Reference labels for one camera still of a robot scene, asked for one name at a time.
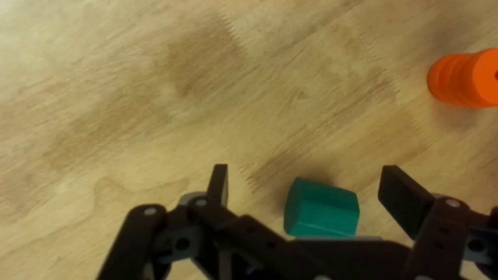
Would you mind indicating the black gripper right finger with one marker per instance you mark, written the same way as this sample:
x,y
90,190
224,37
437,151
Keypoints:
x,y
445,238

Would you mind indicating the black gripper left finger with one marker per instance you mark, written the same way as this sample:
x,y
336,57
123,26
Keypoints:
x,y
155,242

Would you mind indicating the green cylinder block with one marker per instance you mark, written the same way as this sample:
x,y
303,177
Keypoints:
x,y
320,211

